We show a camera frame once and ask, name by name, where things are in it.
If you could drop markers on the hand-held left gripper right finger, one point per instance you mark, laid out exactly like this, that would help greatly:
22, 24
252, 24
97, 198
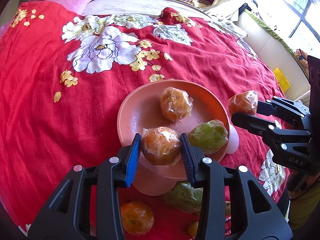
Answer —
187, 161

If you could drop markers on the person's olive clothing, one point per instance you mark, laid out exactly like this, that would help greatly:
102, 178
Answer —
306, 205

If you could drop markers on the beige bedsheet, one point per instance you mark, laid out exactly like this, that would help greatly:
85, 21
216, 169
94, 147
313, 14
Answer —
135, 2

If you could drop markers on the small brown longan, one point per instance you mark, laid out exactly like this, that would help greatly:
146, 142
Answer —
192, 228

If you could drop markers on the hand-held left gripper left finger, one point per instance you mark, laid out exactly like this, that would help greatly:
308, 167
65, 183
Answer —
132, 161

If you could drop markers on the pink plastic plate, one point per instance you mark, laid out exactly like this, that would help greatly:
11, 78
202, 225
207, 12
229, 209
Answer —
140, 115

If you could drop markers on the plastic-wrapped orange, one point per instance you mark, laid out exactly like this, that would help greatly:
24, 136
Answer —
175, 103
136, 217
242, 102
161, 146

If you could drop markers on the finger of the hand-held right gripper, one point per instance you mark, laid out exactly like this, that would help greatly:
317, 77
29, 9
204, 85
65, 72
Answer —
282, 107
252, 123

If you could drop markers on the patterned cushion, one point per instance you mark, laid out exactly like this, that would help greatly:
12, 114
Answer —
301, 56

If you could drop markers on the yellow plastic box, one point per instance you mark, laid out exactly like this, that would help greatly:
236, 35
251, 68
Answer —
281, 78

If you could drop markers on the window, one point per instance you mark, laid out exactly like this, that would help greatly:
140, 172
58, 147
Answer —
295, 2

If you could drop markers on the plastic-wrapped green citrus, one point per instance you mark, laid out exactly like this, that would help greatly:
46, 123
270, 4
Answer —
208, 136
185, 196

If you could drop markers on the green-trimmed mat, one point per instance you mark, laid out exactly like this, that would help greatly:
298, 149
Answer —
270, 27

